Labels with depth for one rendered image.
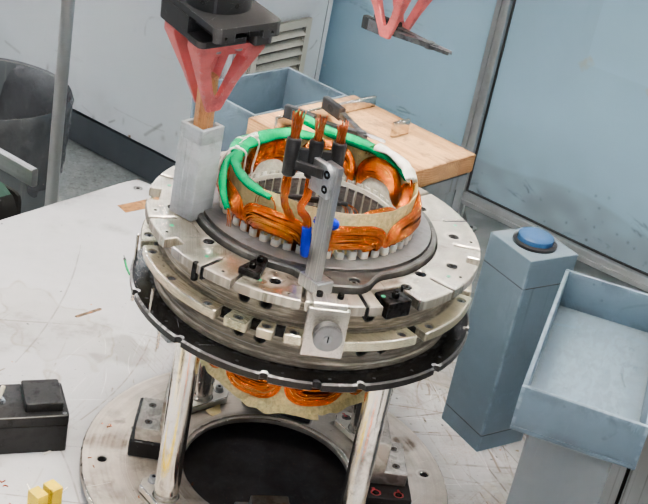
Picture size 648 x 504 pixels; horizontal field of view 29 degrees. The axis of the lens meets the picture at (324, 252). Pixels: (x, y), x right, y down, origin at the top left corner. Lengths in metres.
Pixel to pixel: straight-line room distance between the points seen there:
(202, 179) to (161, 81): 2.54
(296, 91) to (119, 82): 2.15
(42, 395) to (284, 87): 0.57
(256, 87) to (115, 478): 0.58
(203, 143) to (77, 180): 2.66
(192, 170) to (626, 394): 0.44
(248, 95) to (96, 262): 0.31
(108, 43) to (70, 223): 2.03
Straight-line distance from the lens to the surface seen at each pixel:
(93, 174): 3.81
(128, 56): 3.74
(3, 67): 3.02
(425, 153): 1.47
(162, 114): 3.68
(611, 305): 1.28
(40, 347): 1.52
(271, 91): 1.66
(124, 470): 1.30
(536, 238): 1.37
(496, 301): 1.40
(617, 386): 1.18
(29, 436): 1.34
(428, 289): 1.10
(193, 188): 1.12
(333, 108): 1.48
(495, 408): 1.44
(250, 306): 1.07
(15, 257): 1.70
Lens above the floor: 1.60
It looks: 27 degrees down
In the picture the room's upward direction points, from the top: 11 degrees clockwise
